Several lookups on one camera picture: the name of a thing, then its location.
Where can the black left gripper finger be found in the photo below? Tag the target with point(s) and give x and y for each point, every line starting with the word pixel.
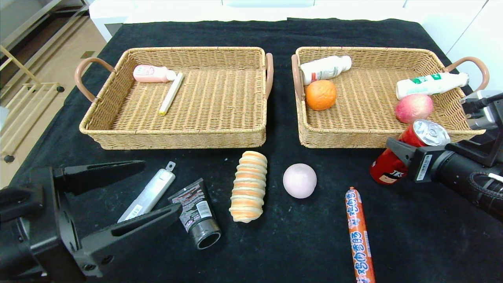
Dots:
pixel 118 243
pixel 90 175

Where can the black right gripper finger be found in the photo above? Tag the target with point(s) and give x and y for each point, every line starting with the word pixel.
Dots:
pixel 401 153

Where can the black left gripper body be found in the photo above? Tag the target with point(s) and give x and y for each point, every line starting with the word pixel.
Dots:
pixel 59 220

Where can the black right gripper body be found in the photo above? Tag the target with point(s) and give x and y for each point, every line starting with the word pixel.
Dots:
pixel 422 167

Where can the red soda can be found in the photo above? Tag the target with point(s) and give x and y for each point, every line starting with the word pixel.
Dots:
pixel 387 171

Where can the orange sausage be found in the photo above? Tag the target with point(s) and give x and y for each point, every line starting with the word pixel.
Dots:
pixel 357 236

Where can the pale pink round bun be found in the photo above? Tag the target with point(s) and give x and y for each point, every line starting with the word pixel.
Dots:
pixel 300 181

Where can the striped bread roll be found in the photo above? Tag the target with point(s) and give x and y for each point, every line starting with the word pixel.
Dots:
pixel 248 188

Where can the red apple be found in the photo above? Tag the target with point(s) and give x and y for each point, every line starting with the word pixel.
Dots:
pixel 413 108

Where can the grey toothbrush case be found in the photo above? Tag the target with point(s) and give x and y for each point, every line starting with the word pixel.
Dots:
pixel 157 186

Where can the white bottle with green label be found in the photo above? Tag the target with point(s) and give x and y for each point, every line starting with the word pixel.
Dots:
pixel 424 85

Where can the black cosmetic tube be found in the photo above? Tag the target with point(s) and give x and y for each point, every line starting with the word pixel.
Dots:
pixel 198 214

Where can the cream metal rack with wheels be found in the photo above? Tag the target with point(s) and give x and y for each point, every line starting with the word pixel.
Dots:
pixel 29 103

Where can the orange fruit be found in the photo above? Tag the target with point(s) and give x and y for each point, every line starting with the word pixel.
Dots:
pixel 321 95

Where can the white bottle with red label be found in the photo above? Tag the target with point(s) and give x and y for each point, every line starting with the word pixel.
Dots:
pixel 324 69

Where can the cream stick with yellow end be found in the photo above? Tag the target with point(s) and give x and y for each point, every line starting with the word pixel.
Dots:
pixel 172 93

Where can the small pink bottle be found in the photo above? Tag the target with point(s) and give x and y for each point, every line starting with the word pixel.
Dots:
pixel 151 74

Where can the grey metal shelf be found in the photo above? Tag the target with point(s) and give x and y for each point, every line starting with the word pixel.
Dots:
pixel 23 29

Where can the white table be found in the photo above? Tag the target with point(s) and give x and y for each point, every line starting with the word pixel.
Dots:
pixel 114 11

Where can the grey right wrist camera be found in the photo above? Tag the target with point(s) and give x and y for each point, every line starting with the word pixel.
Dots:
pixel 481 118

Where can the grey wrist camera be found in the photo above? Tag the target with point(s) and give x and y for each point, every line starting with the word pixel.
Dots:
pixel 3 120
pixel 481 118

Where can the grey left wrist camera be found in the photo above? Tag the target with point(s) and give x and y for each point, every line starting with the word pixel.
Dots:
pixel 3 120

